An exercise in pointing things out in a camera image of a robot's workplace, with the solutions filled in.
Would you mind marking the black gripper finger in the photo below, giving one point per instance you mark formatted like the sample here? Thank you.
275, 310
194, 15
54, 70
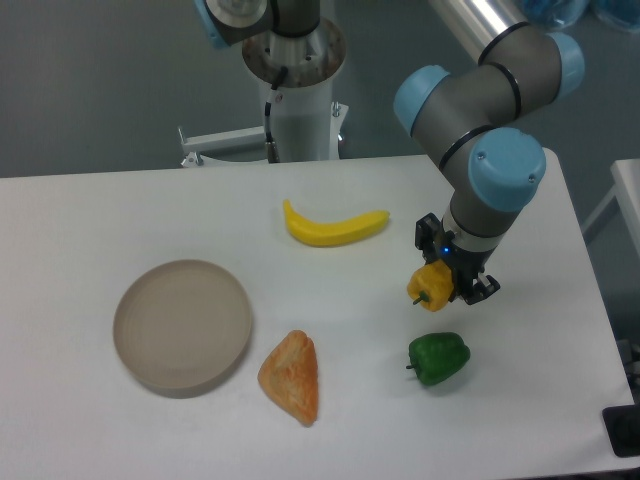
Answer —
428, 237
479, 289

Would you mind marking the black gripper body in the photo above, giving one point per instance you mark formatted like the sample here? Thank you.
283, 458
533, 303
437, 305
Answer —
465, 265

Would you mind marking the yellow toy bell pepper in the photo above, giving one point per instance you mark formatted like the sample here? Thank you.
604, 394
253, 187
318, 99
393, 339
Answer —
431, 286

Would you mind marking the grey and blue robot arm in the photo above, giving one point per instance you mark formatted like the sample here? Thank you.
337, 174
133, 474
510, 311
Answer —
463, 123

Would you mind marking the green toy bell pepper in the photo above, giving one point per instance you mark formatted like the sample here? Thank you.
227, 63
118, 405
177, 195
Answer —
435, 357

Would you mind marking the beige round plate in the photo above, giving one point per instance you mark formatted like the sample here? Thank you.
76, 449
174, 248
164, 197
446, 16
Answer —
182, 328

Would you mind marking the yellow toy banana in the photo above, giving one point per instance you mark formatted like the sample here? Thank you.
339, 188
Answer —
333, 234

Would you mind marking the white side table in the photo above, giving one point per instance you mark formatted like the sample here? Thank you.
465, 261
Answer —
622, 197

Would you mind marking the black device at edge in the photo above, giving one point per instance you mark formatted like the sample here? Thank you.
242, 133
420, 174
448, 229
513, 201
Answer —
622, 426

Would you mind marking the orange toy pastry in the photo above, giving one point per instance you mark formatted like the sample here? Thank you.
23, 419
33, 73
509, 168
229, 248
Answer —
289, 377

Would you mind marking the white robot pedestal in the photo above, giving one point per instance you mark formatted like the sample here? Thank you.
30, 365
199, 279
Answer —
300, 119

